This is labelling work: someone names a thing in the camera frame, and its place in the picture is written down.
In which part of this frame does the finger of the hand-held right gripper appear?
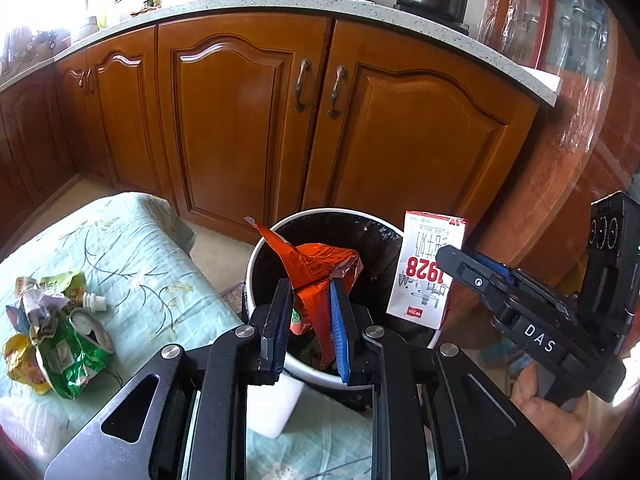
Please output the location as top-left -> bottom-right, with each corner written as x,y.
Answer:
466,251 -> 577,317
437,244 -> 572,330

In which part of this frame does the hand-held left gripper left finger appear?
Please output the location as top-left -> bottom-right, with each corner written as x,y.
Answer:
44,278 -> 295,480

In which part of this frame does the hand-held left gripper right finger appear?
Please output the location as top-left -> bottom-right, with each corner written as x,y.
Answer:
327,276 -> 572,480

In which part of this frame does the white milk carton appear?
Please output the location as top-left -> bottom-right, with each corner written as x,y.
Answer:
386,210 -> 468,331

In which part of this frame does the orange snack wrapper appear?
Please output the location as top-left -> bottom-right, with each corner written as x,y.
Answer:
243,216 -> 365,371

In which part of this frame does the white trash bin black bag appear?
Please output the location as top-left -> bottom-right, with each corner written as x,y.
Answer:
241,207 -> 446,411

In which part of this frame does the green yellow spout pouch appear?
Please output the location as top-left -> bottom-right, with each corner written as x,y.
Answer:
14,270 -> 108,314

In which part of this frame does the white paper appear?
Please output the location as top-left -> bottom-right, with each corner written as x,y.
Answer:
22,285 -> 69,337

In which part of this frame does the yellow snack wrapper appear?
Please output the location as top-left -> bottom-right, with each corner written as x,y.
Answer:
2,334 -> 54,396

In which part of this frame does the person's right forearm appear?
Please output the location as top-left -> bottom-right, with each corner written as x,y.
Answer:
570,399 -> 640,480

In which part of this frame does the person's right hand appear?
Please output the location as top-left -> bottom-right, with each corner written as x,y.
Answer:
510,364 -> 593,471

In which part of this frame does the white block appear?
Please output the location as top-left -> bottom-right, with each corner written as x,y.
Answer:
247,370 -> 304,444

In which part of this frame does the light green floral tablecloth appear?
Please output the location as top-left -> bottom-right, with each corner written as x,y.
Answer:
0,191 -> 436,480

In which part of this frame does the crushed silver can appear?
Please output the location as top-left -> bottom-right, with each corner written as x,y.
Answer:
67,307 -> 116,356

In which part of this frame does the green snack wrapper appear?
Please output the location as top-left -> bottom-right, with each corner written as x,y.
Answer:
30,315 -> 114,401

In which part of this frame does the row of wooden lower cabinets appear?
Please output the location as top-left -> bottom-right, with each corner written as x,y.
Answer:
0,12 -> 542,271

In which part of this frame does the blue grey wrapper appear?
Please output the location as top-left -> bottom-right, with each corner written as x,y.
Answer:
6,305 -> 32,337

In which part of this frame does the white quilted towel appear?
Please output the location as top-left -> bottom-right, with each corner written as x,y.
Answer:
0,400 -> 77,467

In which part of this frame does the speckled grey countertop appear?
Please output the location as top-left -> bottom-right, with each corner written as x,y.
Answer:
0,0 -> 563,108

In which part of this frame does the kitchen window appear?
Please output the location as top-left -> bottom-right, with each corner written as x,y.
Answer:
0,0 -> 87,43

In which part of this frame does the bronze cabinet handle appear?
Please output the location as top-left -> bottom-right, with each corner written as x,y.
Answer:
294,59 -> 311,113
327,65 -> 347,120

